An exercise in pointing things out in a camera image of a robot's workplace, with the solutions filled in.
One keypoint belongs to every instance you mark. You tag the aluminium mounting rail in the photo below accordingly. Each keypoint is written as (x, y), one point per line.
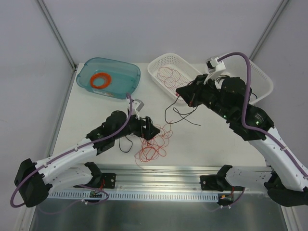
(157, 178)

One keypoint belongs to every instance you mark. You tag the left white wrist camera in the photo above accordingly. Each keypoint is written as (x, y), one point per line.
(137, 106)

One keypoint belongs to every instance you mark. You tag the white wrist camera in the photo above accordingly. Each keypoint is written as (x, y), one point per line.
(215, 68)
(137, 106)

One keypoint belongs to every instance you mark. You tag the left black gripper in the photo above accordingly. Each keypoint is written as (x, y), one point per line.
(146, 127)

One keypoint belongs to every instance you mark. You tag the white slotted cable duct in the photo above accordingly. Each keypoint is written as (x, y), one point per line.
(136, 196)

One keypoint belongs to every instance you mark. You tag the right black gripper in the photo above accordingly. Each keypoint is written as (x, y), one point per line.
(195, 91)

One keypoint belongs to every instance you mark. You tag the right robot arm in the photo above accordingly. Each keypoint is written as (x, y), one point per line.
(287, 182)

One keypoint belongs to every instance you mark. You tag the white translucent plastic tub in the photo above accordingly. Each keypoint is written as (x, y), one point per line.
(236, 66)

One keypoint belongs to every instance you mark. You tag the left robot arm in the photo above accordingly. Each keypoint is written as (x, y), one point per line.
(34, 181)

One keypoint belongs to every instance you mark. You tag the teal transparent plastic bin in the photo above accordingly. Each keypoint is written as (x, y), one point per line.
(109, 77)

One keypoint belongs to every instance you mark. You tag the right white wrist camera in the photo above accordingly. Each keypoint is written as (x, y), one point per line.
(215, 68)

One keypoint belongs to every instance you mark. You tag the white perforated plastic basket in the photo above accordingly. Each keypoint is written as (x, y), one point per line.
(170, 71)

